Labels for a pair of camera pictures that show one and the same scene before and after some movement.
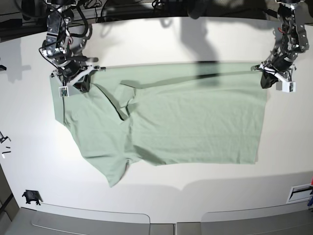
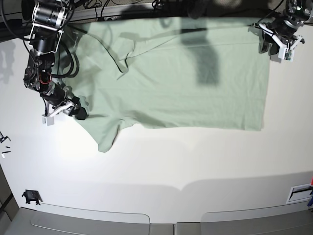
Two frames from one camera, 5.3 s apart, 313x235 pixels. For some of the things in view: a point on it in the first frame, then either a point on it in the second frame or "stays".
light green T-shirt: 152,114 → 207,73
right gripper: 280,64 → 266,42
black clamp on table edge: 32,196 stays
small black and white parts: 2,154 stays
